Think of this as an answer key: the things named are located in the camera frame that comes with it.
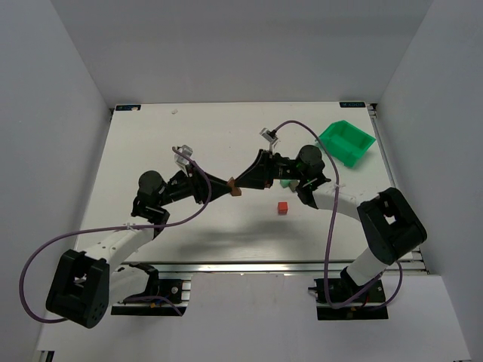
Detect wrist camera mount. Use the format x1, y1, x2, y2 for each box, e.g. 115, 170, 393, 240
172, 145, 193, 174
260, 127, 279, 152

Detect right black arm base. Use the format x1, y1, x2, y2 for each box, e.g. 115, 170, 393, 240
308, 278, 389, 321

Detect blue corner label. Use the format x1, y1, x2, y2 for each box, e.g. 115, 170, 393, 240
339, 101, 366, 108
115, 104, 141, 112

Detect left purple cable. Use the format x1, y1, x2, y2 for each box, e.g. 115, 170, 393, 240
20, 149, 212, 324

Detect left blue corner label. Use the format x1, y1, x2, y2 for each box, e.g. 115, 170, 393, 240
115, 104, 141, 112

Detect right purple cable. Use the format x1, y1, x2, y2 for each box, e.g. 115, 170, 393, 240
275, 120, 403, 309

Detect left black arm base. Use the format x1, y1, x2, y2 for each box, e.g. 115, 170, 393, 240
109, 262, 190, 317

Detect red wood cube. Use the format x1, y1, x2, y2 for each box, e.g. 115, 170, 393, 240
277, 201, 288, 215

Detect purple cable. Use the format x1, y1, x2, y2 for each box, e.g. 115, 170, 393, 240
20, 149, 212, 324
275, 120, 403, 309

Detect green wood cylinder block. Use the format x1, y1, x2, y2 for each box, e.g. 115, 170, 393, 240
280, 179, 291, 188

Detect right blue corner label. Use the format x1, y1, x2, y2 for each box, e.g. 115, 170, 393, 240
339, 101, 366, 108

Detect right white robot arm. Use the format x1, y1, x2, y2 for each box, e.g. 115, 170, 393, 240
235, 145, 427, 293

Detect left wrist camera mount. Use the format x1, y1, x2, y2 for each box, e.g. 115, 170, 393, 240
172, 145, 193, 174

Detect green plastic bin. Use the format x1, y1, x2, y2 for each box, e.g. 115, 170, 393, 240
319, 120, 376, 168

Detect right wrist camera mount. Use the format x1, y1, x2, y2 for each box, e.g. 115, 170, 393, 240
260, 127, 279, 152

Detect olive wood block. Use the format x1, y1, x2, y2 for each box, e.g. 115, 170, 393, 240
289, 180, 298, 192

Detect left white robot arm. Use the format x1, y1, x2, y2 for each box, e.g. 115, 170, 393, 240
46, 169, 235, 328

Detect brown wood block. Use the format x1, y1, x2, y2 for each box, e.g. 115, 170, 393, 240
227, 177, 242, 197

